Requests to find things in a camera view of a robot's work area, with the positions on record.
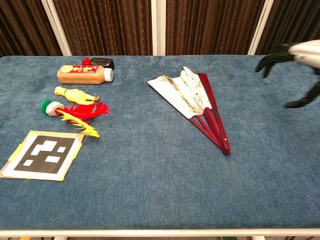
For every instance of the red yellow feather shuttlecock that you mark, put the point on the red yellow feather shuttlecock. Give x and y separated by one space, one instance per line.
85 112

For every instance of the paper folding fan red ribs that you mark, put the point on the paper folding fan red ribs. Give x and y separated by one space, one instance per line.
180 92

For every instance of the white partition post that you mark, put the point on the white partition post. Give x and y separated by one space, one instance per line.
260 27
158 25
56 27

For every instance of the yellow rubber chicken toy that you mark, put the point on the yellow rubber chicken toy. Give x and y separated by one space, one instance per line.
75 96

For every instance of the black white marker card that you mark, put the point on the black white marker card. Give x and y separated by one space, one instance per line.
45 155

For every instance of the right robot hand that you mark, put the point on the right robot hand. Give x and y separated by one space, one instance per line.
302 52

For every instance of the blue table cloth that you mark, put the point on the blue table cloth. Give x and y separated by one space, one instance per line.
150 187

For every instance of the orange bottle red label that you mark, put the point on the orange bottle red label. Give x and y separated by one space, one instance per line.
82 77

